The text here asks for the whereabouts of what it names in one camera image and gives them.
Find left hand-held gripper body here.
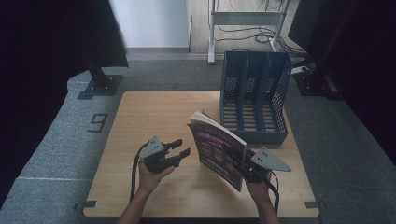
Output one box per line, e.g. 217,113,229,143
138,135,176,175

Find black floor cables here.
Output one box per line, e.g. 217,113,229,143
214,0,308,59

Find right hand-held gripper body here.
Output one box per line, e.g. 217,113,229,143
244,147,292,184

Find blue file rack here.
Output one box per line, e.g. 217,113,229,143
219,50,293,146

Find person's left hand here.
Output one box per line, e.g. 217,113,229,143
136,160,176,195

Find white metal stand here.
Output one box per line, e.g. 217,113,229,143
207,0,291,65

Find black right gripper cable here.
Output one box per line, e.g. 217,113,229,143
264,169,280,215

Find purple magazine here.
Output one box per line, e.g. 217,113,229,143
187,110,248,193

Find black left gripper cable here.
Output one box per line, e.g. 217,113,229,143
129,141,151,203

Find dark curtain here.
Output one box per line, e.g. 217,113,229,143
0,0,130,208
288,0,396,166

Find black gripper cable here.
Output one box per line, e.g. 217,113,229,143
129,141,151,203
264,169,280,215

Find black post with base plate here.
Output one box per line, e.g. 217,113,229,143
77,55,124,98
293,0,359,101

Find person's right hand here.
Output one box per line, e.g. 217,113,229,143
246,174,274,200

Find white power strip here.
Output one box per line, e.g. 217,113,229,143
290,65,310,76

